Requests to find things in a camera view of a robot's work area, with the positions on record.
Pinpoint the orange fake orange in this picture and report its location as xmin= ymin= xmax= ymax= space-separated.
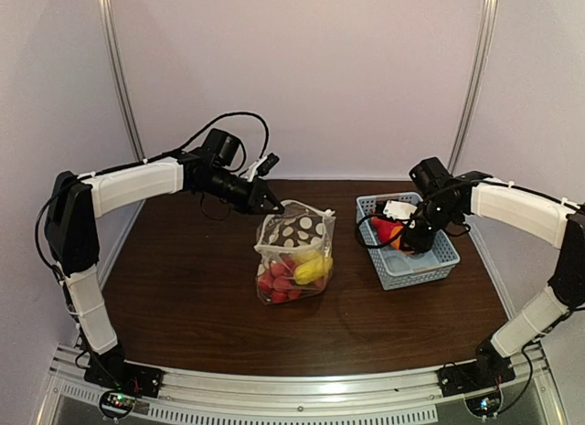
xmin=389 ymin=233 xmax=403 ymax=251

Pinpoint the light blue plastic basket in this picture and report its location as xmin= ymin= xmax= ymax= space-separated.
xmin=356 ymin=192 xmax=460 ymax=291

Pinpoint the clear polka dot zip bag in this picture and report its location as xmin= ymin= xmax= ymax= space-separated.
xmin=254 ymin=199 xmax=336 ymax=305

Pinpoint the yellow fake lemon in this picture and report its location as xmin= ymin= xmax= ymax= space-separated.
xmin=292 ymin=250 xmax=333 ymax=285

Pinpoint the red lychee bunch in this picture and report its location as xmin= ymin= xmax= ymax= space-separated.
xmin=256 ymin=255 xmax=303 ymax=305

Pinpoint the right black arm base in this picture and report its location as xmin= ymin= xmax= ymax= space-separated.
xmin=436 ymin=350 xmax=516 ymax=420

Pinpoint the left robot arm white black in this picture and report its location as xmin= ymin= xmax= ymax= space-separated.
xmin=41 ymin=128 xmax=284 ymax=356

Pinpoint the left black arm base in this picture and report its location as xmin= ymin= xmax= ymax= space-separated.
xmin=84 ymin=345 xmax=164 ymax=422

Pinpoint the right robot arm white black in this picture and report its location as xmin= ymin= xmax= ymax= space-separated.
xmin=401 ymin=157 xmax=584 ymax=358

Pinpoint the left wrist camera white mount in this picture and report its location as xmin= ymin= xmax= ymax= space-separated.
xmin=245 ymin=153 xmax=280 ymax=182

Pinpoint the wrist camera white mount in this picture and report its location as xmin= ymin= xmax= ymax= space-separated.
xmin=245 ymin=153 xmax=280 ymax=182
xmin=382 ymin=200 xmax=417 ymax=221

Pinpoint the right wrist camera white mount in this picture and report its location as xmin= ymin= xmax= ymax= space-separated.
xmin=382 ymin=200 xmax=417 ymax=221

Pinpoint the right black camera cable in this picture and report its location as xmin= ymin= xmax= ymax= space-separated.
xmin=355 ymin=205 xmax=389 ymax=250

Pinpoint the black camera cable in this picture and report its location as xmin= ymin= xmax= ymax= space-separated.
xmin=177 ymin=112 xmax=271 ymax=170
xmin=355 ymin=205 xmax=389 ymax=250

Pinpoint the left black camera cable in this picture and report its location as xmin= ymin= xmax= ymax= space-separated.
xmin=177 ymin=112 xmax=271 ymax=170

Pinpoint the front aluminium rail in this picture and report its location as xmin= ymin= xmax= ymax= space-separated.
xmin=32 ymin=345 xmax=568 ymax=424

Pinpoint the left aluminium frame post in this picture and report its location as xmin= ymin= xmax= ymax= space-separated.
xmin=98 ymin=0 xmax=145 ymax=161

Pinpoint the aluminium frame post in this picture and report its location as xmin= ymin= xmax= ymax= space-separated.
xmin=98 ymin=0 xmax=145 ymax=161
xmin=448 ymin=0 xmax=499 ymax=173

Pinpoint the right aluminium frame post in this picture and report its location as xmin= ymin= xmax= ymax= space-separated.
xmin=448 ymin=0 xmax=499 ymax=173

